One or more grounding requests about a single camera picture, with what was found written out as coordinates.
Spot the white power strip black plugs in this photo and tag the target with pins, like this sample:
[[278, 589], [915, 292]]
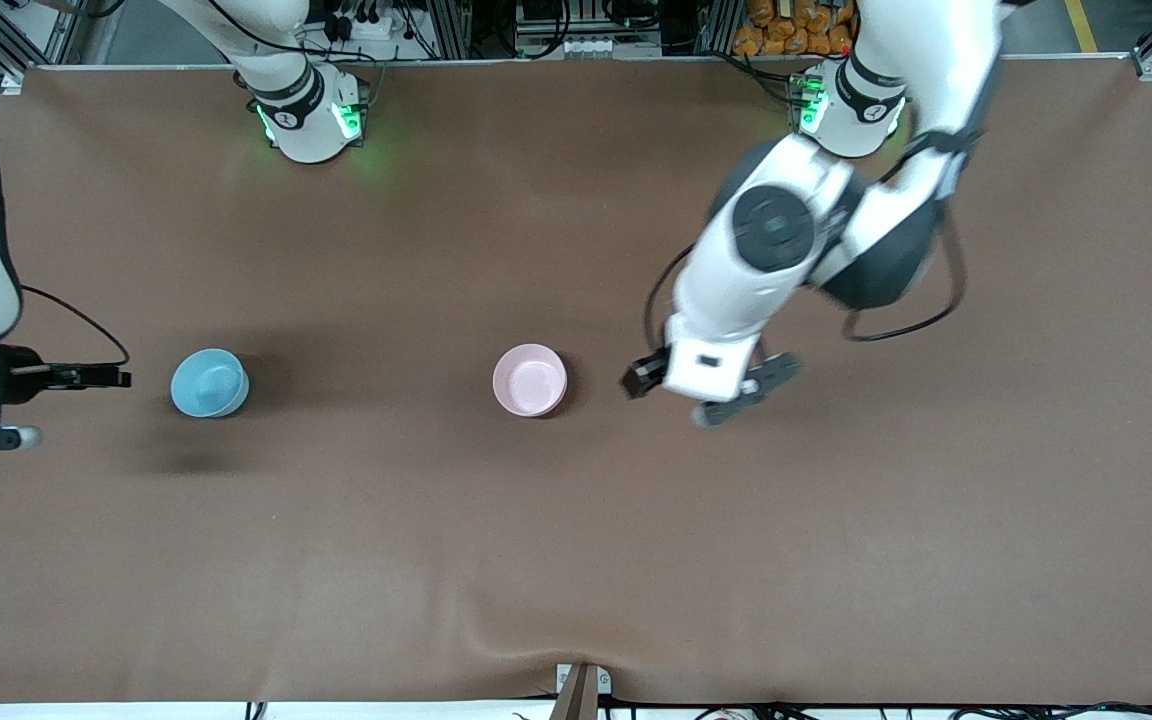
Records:
[[366, 30]]

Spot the blue bowl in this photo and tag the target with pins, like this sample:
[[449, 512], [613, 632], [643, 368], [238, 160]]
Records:
[[206, 385]]

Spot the brown table cover mat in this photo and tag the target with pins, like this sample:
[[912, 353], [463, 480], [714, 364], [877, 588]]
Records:
[[636, 550]]

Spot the orange packaged goods pile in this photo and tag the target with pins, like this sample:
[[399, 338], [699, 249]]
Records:
[[796, 25]]

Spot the pink bowl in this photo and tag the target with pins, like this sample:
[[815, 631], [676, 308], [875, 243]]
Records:
[[529, 380]]

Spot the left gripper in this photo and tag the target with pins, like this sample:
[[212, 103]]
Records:
[[645, 373]]

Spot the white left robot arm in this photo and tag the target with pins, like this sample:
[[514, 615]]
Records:
[[766, 230]]

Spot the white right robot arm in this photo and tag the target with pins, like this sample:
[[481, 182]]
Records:
[[306, 130]]

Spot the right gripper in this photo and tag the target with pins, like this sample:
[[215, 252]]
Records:
[[21, 385]]

